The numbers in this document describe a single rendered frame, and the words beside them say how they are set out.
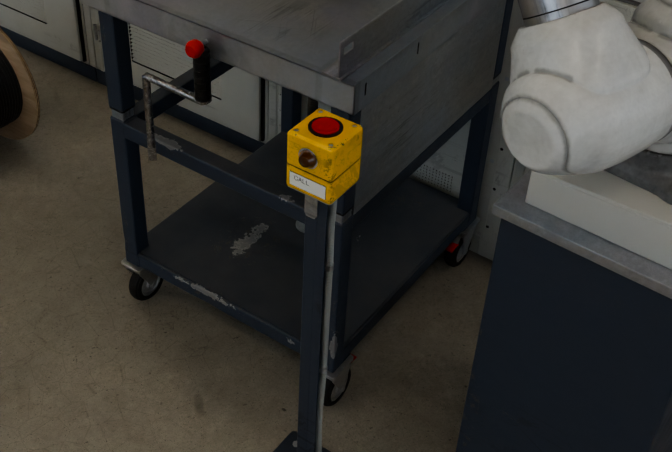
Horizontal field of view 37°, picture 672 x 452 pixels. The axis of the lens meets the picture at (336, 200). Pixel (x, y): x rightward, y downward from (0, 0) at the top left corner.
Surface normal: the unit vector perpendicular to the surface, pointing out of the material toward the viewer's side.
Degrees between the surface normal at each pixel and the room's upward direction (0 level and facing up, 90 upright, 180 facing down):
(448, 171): 90
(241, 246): 0
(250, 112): 90
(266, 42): 0
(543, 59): 67
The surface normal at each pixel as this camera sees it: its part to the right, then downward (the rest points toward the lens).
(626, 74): 0.51, -0.07
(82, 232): 0.04, -0.78
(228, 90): -0.56, 0.50
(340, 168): 0.83, 0.38
